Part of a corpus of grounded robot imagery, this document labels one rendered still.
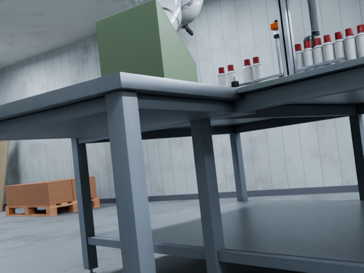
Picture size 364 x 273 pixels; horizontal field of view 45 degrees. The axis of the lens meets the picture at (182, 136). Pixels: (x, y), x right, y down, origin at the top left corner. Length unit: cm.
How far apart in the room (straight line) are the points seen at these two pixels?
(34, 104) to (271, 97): 78
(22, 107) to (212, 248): 91
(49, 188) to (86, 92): 541
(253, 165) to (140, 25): 450
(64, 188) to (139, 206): 558
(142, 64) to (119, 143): 43
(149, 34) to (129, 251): 71
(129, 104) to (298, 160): 459
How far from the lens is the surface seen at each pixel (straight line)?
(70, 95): 123
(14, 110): 143
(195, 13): 191
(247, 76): 238
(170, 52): 148
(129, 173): 112
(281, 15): 213
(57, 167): 835
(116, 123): 114
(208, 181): 178
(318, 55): 216
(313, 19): 209
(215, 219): 181
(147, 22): 150
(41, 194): 669
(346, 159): 544
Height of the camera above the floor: 60
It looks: 3 degrees up
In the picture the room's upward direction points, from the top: 6 degrees counter-clockwise
